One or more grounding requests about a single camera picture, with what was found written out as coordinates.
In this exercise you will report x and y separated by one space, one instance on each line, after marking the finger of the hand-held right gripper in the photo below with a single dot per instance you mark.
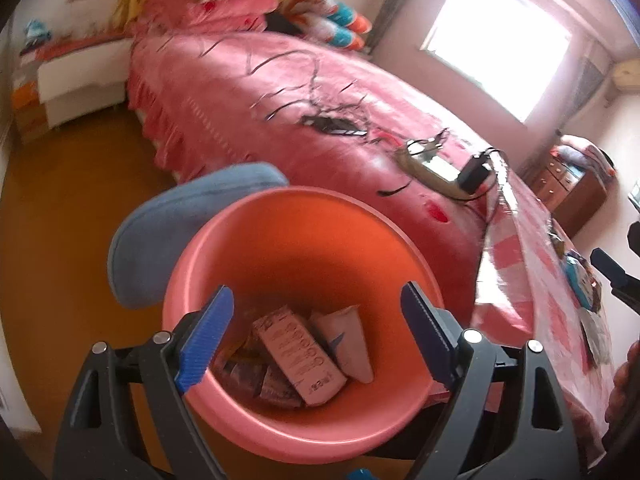
635 237
620 277

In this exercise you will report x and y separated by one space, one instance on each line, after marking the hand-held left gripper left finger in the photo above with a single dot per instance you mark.
205 340

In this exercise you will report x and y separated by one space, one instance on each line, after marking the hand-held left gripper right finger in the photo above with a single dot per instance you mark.
425 335

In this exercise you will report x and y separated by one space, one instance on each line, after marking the white blue drink pouch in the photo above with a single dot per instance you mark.
345 340

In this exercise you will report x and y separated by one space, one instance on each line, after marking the printed wrapper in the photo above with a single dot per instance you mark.
275 389

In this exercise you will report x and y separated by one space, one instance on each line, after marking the white milk carton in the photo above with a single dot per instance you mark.
300 360

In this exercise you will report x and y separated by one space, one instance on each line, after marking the orange plastic bucket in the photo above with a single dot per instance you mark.
300 260

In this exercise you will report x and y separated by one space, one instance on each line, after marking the person's right hand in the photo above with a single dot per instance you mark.
625 385

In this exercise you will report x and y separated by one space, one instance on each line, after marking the brown wooden cabinet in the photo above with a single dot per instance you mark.
570 195

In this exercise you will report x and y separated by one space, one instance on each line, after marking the red checked plastic tablecloth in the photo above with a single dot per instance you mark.
530 270

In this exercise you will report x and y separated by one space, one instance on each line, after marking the folded blankets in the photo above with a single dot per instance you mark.
585 155

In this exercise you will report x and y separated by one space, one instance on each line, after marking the blue padded stool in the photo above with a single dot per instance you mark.
150 240

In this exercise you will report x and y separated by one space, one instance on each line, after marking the patterned curtain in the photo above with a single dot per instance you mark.
587 90

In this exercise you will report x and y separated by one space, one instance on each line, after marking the white power strip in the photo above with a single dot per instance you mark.
430 172

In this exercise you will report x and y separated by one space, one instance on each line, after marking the black power adapter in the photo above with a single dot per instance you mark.
475 172

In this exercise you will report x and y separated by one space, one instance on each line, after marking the black flat device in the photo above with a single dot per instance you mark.
332 126

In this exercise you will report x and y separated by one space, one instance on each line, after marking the bed with pink bedspread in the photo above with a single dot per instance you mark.
250 110

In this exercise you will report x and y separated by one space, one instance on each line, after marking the window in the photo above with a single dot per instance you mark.
500 45

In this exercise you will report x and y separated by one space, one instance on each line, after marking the white bedside cabinet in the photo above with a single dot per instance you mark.
80 80

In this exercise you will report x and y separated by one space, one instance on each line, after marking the orange white boxes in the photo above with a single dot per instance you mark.
30 105

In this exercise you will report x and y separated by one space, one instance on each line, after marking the pink folded quilt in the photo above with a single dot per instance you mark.
220 10

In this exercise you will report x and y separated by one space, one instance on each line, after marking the grey curtain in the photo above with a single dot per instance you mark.
395 5

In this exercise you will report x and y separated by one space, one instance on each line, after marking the teal item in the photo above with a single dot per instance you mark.
37 30

